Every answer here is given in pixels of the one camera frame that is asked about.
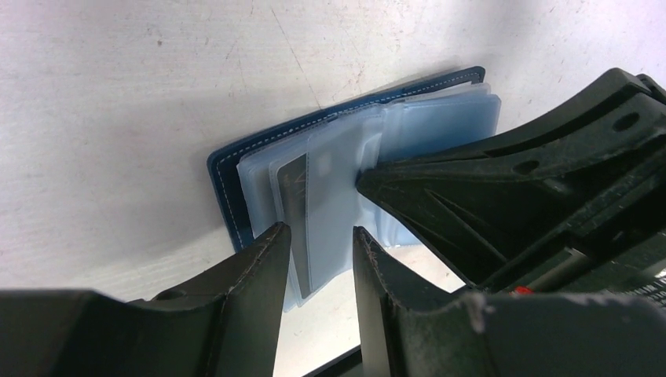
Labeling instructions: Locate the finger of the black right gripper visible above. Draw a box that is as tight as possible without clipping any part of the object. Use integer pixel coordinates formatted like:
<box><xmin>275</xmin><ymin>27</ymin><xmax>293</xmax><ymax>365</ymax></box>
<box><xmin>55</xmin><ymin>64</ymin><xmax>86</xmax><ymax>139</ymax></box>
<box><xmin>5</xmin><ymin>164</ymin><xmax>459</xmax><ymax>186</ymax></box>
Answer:
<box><xmin>357</xmin><ymin>68</ymin><xmax>665</xmax><ymax>292</ymax></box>

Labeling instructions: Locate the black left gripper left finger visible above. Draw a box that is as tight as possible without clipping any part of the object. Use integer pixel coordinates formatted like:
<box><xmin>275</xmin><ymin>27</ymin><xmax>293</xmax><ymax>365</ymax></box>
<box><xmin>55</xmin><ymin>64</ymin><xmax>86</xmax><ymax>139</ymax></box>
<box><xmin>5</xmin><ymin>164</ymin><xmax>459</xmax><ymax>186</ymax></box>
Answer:
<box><xmin>1</xmin><ymin>222</ymin><xmax>291</xmax><ymax>376</ymax></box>

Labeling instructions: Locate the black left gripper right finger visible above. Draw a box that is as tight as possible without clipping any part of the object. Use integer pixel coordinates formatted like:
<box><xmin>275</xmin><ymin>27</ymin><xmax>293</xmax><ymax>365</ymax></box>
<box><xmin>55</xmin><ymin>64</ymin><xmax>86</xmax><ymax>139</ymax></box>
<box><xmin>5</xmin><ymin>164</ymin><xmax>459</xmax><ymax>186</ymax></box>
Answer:
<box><xmin>353</xmin><ymin>227</ymin><xmax>665</xmax><ymax>376</ymax></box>

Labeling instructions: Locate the navy blue card holder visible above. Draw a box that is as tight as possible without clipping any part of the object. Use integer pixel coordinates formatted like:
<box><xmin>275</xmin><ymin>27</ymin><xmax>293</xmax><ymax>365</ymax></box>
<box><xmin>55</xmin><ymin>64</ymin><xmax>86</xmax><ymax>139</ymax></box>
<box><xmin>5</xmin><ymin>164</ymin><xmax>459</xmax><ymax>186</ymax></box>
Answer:
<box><xmin>207</xmin><ymin>67</ymin><xmax>501</xmax><ymax>311</ymax></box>

